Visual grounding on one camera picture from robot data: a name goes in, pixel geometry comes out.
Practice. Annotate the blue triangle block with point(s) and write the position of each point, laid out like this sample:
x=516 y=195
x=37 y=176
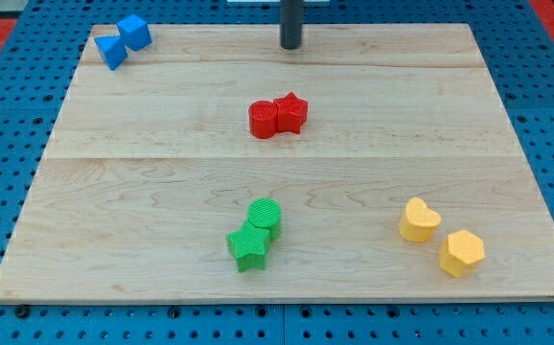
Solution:
x=112 y=50

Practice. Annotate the green cylinder block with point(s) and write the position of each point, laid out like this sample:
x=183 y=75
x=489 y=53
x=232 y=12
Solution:
x=266 y=213

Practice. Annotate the red cylinder block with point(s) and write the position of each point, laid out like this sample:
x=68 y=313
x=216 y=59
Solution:
x=263 y=119

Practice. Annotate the red star block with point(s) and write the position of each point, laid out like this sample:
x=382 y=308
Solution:
x=292 y=113

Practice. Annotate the green star block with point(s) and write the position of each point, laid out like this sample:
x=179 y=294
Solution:
x=248 y=246

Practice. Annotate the light wooden board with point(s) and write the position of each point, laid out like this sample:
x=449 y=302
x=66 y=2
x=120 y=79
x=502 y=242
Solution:
x=150 y=166

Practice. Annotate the yellow heart block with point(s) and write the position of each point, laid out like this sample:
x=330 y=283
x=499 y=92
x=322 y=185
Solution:
x=418 y=222

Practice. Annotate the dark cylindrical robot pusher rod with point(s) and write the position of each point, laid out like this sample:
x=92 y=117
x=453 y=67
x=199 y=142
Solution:
x=291 y=21

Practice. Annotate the blue cube block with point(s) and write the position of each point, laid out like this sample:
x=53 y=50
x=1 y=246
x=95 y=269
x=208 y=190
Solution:
x=135 y=32

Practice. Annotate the yellow hexagon block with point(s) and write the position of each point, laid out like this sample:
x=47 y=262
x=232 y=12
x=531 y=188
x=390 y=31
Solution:
x=461 y=253

